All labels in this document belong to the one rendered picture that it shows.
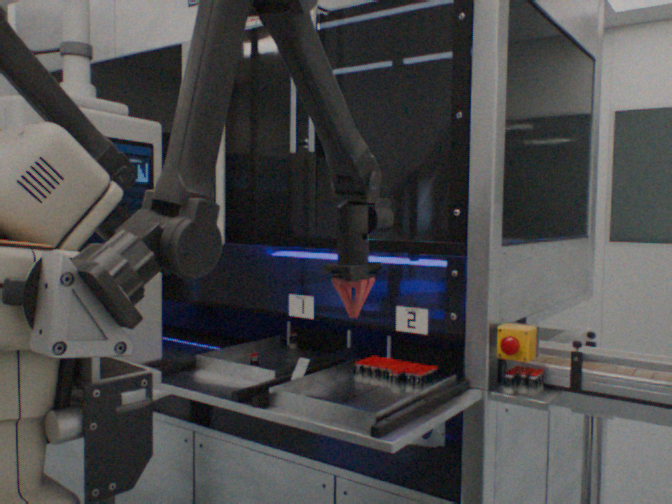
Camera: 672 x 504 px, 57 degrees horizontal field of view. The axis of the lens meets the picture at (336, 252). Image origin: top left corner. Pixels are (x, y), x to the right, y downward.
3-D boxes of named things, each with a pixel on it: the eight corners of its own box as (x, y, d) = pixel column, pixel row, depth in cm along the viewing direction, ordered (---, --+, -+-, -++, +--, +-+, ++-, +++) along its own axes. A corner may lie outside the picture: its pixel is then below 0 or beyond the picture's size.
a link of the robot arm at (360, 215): (330, 201, 111) (356, 200, 107) (352, 201, 116) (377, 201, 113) (331, 239, 111) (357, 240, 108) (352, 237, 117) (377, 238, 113)
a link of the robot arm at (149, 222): (104, 239, 75) (131, 247, 71) (162, 191, 80) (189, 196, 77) (138, 293, 80) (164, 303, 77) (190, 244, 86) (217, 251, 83)
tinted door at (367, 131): (317, 236, 165) (320, 13, 161) (468, 243, 140) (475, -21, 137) (316, 237, 165) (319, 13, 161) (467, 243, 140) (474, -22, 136)
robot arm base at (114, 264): (41, 265, 72) (90, 272, 64) (93, 223, 77) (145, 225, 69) (85, 317, 77) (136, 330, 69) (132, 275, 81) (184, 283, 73)
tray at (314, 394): (359, 371, 154) (360, 357, 154) (455, 389, 139) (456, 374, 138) (268, 404, 126) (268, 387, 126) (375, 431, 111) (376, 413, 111)
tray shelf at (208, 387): (270, 349, 185) (270, 343, 185) (493, 390, 145) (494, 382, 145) (137, 384, 146) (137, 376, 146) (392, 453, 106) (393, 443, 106)
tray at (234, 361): (283, 345, 182) (283, 334, 182) (356, 358, 167) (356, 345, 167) (196, 368, 154) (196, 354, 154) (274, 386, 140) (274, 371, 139)
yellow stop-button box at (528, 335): (507, 352, 141) (508, 321, 141) (538, 357, 137) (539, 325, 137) (495, 358, 135) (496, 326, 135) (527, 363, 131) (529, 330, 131)
